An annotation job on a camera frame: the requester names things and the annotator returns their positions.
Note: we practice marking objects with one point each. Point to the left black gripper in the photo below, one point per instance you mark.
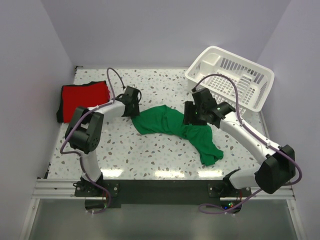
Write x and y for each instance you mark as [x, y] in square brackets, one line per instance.
[135, 112]

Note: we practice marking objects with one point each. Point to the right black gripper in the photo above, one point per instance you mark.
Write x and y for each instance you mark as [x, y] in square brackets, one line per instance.
[188, 118]

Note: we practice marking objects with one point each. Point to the green t-shirt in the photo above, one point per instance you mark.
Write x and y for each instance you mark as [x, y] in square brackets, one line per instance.
[165, 120]

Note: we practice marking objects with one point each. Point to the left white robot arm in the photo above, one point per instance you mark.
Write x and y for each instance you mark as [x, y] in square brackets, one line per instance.
[84, 131]

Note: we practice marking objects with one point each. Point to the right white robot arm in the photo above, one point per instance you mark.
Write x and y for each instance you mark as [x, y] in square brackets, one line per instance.
[275, 163]

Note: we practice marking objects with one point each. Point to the red folded t-shirt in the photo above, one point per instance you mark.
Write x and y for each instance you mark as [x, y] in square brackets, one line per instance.
[83, 100]

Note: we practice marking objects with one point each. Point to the white plastic basket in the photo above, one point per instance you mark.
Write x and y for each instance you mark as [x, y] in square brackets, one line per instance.
[253, 81]

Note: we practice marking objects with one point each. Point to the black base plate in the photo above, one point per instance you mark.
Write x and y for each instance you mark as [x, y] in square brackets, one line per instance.
[110, 193]

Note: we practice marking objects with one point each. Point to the aluminium frame rail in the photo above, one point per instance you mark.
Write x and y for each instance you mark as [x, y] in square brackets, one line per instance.
[64, 189]

